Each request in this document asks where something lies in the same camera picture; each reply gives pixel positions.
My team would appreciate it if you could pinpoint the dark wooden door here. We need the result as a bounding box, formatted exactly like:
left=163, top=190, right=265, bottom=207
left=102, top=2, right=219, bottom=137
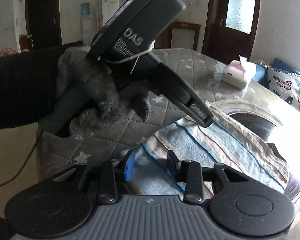
left=24, top=0, right=63, bottom=48

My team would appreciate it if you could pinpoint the person's left forearm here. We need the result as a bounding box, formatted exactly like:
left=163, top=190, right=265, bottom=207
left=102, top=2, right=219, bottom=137
left=0, top=46, right=65, bottom=133

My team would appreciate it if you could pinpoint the black cable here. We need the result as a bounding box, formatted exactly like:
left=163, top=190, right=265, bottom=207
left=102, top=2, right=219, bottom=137
left=0, top=129, right=43, bottom=189

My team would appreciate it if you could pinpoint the white pink tissue box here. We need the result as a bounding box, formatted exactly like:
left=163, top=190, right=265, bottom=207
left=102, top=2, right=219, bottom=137
left=221, top=55, right=258, bottom=91

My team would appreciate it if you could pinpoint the orange floor fan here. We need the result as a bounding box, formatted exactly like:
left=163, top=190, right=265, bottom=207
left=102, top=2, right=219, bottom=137
left=0, top=46, right=18, bottom=58

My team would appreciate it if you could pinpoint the white refrigerator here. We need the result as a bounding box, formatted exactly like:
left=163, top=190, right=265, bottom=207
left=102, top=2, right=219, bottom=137
left=97, top=0, right=120, bottom=38

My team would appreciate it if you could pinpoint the water dispenser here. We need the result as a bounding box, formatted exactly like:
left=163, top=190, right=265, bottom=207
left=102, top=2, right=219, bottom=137
left=80, top=2, right=96, bottom=44

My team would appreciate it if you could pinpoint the brown door with frosted glass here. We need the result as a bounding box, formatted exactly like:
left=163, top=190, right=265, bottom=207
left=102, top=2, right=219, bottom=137
left=202, top=0, right=262, bottom=64

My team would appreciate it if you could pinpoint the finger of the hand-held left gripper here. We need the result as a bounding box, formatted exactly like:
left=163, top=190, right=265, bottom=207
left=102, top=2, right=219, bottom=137
left=154, top=55, right=214, bottom=128

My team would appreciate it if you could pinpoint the butterfly print pillow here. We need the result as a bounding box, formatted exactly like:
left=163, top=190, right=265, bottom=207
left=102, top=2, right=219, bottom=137
left=266, top=66, right=300, bottom=117

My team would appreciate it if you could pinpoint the striped blue beige cloth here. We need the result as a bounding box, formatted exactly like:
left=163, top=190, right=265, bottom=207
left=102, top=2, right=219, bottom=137
left=115, top=100, right=290, bottom=200

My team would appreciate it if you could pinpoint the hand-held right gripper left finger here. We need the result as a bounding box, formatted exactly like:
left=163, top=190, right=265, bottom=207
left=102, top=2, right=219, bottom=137
left=52, top=150, right=137, bottom=204

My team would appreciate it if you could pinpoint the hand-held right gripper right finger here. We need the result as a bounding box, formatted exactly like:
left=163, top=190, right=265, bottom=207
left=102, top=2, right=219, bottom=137
left=166, top=151, right=250, bottom=204

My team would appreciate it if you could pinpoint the person's left hand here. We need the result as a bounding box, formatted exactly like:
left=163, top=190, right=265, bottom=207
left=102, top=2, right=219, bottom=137
left=56, top=47, right=152, bottom=141

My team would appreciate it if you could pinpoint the blue pillow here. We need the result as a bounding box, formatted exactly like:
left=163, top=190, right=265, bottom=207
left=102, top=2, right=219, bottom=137
left=255, top=59, right=300, bottom=83

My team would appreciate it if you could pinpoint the quilted grey star table cover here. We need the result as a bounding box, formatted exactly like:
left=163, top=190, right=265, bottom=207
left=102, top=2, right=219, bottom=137
left=37, top=47, right=300, bottom=180

